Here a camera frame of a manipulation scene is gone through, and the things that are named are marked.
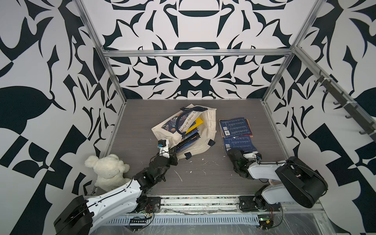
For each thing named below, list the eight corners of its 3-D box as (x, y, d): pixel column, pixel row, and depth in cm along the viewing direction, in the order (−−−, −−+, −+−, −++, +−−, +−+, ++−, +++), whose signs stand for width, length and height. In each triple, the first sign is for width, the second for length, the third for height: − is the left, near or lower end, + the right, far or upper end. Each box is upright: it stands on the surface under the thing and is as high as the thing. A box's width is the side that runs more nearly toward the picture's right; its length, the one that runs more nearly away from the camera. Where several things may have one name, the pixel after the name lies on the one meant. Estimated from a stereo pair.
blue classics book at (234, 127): (224, 137, 99) (225, 135, 97) (219, 121, 107) (219, 119, 105) (250, 134, 101) (251, 132, 99) (242, 119, 109) (243, 117, 107)
